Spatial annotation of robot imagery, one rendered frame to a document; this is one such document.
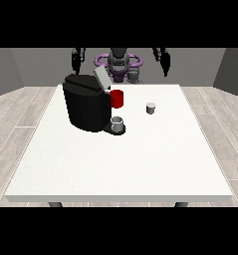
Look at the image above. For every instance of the red pod holder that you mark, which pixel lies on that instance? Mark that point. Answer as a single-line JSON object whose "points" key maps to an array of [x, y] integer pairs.
{"points": [[117, 98]]}

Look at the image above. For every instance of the small grey coffee pod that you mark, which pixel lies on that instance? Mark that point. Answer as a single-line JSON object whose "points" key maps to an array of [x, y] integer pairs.
{"points": [[150, 108]]}

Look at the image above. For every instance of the black coffee machine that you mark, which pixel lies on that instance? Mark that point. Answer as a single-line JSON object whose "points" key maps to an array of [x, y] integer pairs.
{"points": [[85, 103]]}

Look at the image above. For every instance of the pale grey machine lid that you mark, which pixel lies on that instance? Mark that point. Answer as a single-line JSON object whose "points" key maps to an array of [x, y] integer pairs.
{"points": [[102, 78]]}

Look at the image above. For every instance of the small grey cup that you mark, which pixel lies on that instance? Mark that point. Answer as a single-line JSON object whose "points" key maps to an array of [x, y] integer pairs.
{"points": [[117, 124]]}

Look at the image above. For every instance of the grey robot trunk purple rings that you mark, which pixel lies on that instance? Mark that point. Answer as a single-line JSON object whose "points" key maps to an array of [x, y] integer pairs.
{"points": [[118, 68]]}

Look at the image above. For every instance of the dark table leg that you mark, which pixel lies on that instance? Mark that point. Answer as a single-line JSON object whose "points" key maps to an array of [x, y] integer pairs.
{"points": [[55, 204], [181, 204]]}

